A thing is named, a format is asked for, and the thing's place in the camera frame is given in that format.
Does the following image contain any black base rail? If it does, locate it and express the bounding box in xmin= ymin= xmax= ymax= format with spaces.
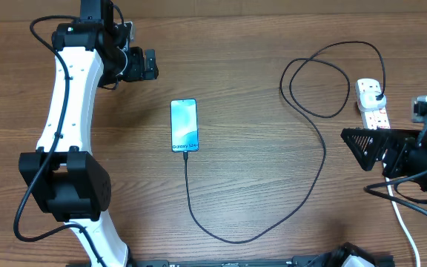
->
xmin=127 ymin=254 xmax=395 ymax=267

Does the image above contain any black USB charging cable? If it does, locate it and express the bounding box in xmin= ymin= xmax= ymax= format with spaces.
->
xmin=182 ymin=40 xmax=387 ymax=245

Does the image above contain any white charger plug adapter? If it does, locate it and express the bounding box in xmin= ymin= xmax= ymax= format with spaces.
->
xmin=357 ymin=92 xmax=387 ymax=112

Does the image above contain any Samsung Galaxy smartphone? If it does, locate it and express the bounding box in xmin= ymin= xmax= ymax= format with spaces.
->
xmin=171 ymin=99 xmax=199 ymax=153

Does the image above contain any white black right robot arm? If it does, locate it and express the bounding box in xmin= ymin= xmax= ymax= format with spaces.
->
xmin=341 ymin=128 xmax=427 ymax=217

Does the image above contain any white power extension strip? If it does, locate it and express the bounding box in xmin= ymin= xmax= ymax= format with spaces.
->
xmin=355 ymin=78 xmax=390 ymax=130

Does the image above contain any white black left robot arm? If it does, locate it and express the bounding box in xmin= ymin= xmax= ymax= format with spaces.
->
xmin=19 ymin=1 xmax=159 ymax=266

